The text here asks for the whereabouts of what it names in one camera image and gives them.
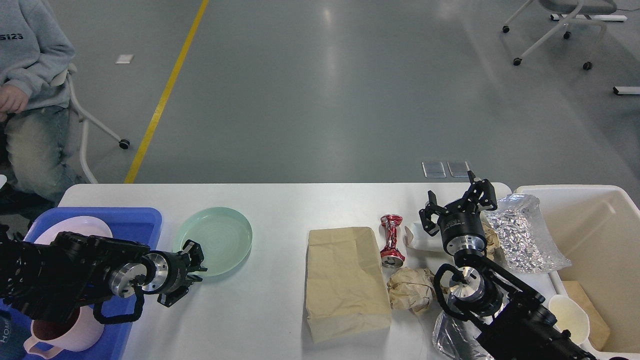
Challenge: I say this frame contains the flat brown paper bag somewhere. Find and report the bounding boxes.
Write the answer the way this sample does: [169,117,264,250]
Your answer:
[305,227,393,344]

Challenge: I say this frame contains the white desk foot bar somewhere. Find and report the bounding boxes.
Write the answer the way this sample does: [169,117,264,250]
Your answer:
[550,14,627,23]

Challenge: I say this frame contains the crushed red soda can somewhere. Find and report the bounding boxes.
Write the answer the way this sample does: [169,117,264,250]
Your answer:
[380,214,406,269]

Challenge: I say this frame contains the beige plastic bin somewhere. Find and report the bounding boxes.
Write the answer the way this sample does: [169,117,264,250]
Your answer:
[516,184,640,360]

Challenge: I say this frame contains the white paper cup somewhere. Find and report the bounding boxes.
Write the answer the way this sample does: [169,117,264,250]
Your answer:
[404,222,445,253]

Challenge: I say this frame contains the brown cardboard in bin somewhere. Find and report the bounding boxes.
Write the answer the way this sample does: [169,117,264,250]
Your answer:
[562,280,611,351]

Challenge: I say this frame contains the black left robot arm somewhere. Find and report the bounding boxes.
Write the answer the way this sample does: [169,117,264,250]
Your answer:
[0,225,206,325]

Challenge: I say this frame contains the left floor outlet plate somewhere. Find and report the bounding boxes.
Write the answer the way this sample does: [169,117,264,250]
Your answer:
[422,161,447,179]

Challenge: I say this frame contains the white chair of person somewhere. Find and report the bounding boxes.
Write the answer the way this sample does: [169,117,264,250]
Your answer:
[50,63,131,184]

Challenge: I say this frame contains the mint green plate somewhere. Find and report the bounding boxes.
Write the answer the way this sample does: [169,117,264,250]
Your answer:
[173,207,253,278]

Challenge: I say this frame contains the floor outlet plate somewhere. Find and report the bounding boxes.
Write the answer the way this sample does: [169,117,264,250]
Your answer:
[422,161,447,179]
[446,161,470,178]

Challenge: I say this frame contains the white bowl in bin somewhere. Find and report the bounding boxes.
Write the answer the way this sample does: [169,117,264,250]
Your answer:
[548,294,591,346]

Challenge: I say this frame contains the crumpled brown paper ball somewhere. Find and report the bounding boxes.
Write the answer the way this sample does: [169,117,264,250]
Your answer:
[387,268,435,314]

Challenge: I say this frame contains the small crumpled brown paper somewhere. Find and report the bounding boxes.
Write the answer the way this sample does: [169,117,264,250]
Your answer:
[482,221,500,261]

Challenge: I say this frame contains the seated person grey hoodie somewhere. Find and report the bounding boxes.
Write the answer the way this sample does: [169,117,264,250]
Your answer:
[0,0,82,203]

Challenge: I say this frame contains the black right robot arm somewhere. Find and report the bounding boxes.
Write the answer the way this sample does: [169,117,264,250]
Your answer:
[419,170,595,360]

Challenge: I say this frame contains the silver foil bag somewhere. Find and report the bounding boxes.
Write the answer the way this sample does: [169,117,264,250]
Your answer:
[483,193,572,274]

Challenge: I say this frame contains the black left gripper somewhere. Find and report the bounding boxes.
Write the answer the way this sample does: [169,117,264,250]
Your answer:
[141,239,208,308]

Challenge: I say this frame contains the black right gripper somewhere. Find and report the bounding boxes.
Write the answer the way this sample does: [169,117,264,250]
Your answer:
[418,170,498,256]

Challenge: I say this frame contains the right floor outlet plate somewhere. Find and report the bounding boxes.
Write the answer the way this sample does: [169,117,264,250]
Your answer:
[446,161,470,178]

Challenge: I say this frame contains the blue plastic tray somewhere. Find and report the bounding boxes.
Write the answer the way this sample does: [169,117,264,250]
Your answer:
[25,207,162,360]

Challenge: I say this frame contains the pink mug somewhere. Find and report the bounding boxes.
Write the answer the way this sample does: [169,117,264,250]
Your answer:
[23,306,105,360]

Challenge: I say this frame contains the white floor bar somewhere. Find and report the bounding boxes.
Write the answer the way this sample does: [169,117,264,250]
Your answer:
[612,86,640,96]

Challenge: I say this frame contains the pink plate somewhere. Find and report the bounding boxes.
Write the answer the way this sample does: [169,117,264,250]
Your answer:
[34,216,113,245]

